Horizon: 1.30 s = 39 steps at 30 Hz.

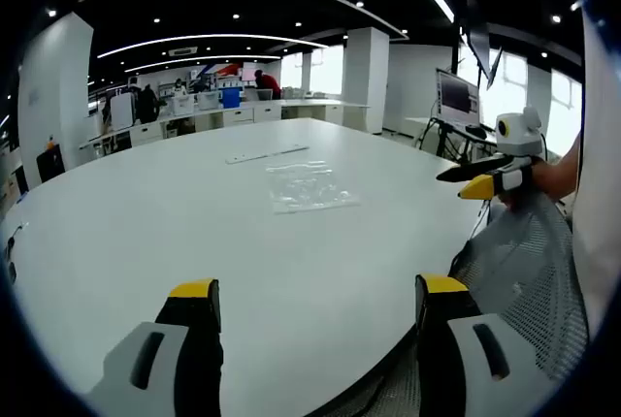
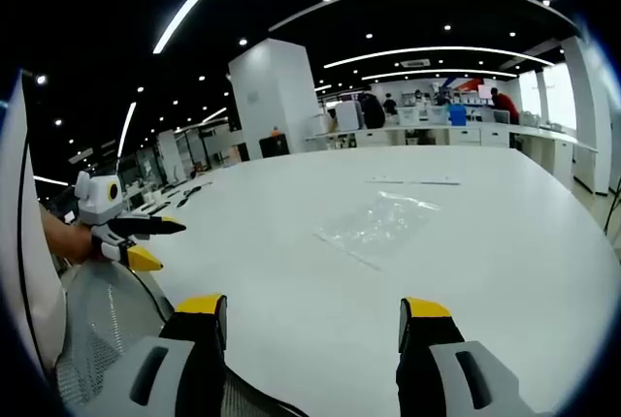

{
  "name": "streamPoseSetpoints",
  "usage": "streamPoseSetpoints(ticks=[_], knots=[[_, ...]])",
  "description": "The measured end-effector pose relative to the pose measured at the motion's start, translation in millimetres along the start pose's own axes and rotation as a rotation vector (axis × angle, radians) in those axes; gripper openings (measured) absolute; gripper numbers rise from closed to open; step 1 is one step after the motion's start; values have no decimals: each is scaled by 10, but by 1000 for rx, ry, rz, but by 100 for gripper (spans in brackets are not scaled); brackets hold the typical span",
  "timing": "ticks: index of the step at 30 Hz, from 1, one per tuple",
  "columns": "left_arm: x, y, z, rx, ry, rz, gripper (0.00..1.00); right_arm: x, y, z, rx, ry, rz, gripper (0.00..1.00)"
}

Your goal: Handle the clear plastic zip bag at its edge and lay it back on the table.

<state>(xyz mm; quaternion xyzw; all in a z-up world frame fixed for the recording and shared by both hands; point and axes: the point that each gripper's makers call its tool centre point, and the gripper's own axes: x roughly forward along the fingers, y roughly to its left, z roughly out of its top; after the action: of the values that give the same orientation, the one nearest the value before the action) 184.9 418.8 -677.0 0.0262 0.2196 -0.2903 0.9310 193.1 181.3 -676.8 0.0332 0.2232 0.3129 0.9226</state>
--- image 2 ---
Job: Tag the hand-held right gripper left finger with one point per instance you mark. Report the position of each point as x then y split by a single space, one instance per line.
174 368

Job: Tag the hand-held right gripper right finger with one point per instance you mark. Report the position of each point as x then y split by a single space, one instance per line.
436 363

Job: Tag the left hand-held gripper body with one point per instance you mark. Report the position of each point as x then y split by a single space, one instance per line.
99 201

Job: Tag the clear plastic food packaging bag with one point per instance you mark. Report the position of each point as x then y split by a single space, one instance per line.
376 225

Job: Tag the grey mesh office chair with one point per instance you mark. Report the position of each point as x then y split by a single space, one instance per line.
116 320

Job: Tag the white shirt sleeve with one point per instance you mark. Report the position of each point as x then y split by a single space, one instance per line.
22 223

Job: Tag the black cabinet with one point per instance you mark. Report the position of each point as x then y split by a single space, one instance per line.
274 146

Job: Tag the white square pillar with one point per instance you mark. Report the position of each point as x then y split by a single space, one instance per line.
274 97

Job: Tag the long white counter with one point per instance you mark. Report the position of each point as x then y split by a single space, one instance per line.
466 138

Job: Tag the white appliance box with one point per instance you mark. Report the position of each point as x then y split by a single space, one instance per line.
348 115

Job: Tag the blue storage box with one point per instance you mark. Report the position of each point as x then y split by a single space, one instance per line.
457 115

